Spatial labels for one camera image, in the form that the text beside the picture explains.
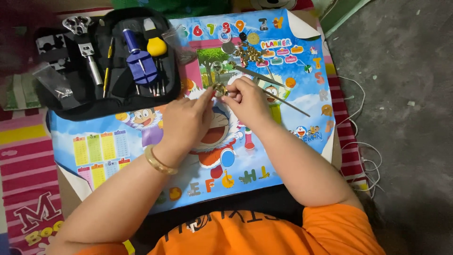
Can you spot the gold round dial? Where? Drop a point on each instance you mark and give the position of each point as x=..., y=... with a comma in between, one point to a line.
x=253, y=38

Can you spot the silver case opener wrench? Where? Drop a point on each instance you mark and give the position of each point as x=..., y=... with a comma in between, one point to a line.
x=86, y=49

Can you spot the black zip tool case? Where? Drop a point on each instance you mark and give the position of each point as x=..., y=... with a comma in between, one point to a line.
x=120, y=95

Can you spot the gold bangle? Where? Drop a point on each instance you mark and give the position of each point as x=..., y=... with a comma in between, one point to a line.
x=159, y=164

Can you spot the black watch case holder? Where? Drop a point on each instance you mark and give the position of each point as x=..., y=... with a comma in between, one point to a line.
x=53, y=48

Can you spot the pile of gold band links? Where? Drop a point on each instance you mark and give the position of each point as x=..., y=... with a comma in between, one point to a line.
x=249, y=53

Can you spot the green white folded cloth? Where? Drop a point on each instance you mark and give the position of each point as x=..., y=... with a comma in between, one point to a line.
x=21, y=92

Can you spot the silver round case back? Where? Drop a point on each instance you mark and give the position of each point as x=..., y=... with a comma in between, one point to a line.
x=228, y=48

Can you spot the steel tweezers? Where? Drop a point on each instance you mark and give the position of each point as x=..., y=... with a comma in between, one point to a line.
x=258, y=76

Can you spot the orange shirt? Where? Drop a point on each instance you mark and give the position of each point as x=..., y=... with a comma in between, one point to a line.
x=247, y=237

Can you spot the striped pink floor mat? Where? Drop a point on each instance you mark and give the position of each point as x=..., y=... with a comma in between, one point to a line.
x=28, y=170

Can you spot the thin steel screwdriver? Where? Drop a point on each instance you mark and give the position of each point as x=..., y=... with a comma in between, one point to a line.
x=162, y=76
x=154, y=90
x=138, y=89

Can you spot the person's left hand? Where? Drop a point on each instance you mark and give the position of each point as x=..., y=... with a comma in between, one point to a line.
x=184, y=124

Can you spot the round watch glass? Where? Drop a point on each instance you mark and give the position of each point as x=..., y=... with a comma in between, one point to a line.
x=216, y=66

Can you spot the cartoon poster sheet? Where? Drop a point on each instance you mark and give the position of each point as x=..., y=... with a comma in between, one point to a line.
x=297, y=81

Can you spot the gold watch case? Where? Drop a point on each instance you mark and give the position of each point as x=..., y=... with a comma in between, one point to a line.
x=219, y=89

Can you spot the small black gear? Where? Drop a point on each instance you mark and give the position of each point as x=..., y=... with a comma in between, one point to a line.
x=242, y=36

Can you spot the long thin steel tool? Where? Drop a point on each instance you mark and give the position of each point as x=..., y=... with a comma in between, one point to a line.
x=286, y=103

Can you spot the plush toy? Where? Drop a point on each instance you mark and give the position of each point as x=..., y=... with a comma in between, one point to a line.
x=272, y=3

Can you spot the person's right hand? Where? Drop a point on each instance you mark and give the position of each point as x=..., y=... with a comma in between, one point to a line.
x=253, y=106

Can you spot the clear plastic bag with pins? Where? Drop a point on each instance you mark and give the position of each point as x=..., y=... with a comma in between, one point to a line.
x=53, y=83

